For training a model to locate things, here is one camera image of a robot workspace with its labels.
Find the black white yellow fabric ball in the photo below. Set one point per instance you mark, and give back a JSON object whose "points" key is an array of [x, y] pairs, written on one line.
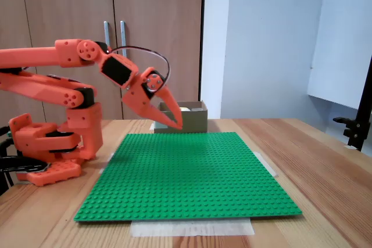
{"points": [[184, 109]]}

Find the brown cardboard box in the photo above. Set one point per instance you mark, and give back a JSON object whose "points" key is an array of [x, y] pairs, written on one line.
{"points": [[194, 121]]}

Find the short masking tape strip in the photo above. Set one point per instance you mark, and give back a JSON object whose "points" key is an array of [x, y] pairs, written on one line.
{"points": [[103, 169], [267, 165]]}

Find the green studded baseplate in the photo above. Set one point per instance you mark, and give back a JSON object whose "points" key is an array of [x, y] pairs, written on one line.
{"points": [[174, 187]]}

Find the wide masking tape strip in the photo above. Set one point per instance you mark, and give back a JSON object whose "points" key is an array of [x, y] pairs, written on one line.
{"points": [[189, 229]]}

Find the black table clamp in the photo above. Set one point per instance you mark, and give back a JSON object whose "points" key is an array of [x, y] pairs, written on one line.
{"points": [[23, 164]]}

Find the white wall board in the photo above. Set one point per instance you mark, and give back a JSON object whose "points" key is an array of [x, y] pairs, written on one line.
{"points": [[343, 56]]}

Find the black camera stand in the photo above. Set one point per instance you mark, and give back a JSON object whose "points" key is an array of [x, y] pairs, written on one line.
{"points": [[356, 132]]}

